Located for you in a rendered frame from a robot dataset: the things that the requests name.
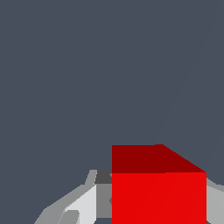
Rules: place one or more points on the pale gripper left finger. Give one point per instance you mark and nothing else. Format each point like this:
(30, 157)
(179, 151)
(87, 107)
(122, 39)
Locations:
(84, 201)

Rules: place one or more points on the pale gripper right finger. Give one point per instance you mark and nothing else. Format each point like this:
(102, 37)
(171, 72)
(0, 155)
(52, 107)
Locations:
(215, 204)

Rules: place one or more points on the red cube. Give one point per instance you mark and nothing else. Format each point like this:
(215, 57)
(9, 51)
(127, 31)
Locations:
(159, 195)

